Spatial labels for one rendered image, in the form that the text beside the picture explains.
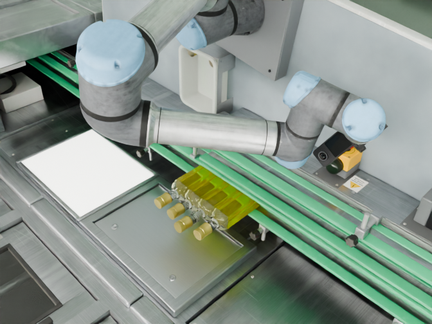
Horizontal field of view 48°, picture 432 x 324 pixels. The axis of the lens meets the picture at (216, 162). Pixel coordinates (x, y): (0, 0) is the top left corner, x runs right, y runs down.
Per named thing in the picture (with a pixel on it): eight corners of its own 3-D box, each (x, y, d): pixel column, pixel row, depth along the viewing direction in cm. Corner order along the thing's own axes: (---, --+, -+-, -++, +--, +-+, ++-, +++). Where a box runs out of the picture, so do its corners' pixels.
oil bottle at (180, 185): (216, 166, 164) (168, 195, 152) (217, 153, 160) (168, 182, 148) (228, 174, 161) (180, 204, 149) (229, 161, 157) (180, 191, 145)
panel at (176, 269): (93, 132, 200) (17, 166, 181) (92, 125, 198) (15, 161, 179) (256, 252, 151) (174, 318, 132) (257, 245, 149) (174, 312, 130)
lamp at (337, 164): (328, 166, 134) (322, 171, 133) (331, 153, 132) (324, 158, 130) (342, 173, 132) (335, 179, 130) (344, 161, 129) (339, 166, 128)
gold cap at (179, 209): (177, 208, 146) (166, 215, 144) (177, 200, 144) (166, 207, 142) (185, 215, 145) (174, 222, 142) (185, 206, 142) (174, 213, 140)
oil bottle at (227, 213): (254, 191, 155) (207, 224, 142) (256, 178, 151) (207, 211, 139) (268, 200, 151) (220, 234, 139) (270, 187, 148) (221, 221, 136)
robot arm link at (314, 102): (272, 122, 97) (321, 148, 95) (287, 80, 89) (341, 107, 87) (288, 101, 102) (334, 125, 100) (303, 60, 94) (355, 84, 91)
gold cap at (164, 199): (164, 198, 149) (153, 205, 147) (164, 189, 147) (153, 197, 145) (172, 204, 148) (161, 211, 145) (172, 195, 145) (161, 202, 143)
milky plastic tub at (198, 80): (197, 92, 175) (179, 101, 170) (197, 34, 161) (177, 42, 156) (232, 112, 166) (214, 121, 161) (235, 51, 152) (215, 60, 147)
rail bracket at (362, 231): (370, 215, 124) (341, 242, 117) (377, 194, 120) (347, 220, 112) (384, 223, 122) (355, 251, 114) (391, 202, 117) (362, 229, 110)
